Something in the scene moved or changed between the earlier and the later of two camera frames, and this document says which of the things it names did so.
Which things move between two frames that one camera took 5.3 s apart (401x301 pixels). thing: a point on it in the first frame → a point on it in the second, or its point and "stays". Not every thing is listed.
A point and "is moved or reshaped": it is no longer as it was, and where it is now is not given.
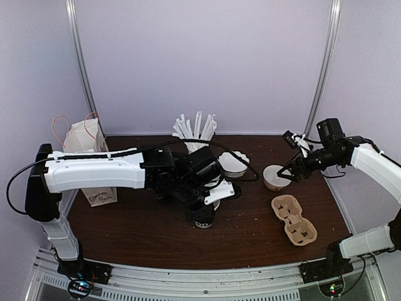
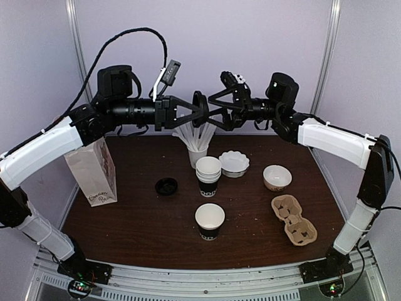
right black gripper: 299,163 → 242,104
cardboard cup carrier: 301,231 stays
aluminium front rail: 130,281 stays
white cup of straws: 183,130 stays
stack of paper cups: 203,216 is moved or reshaped
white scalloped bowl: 232,165 stays
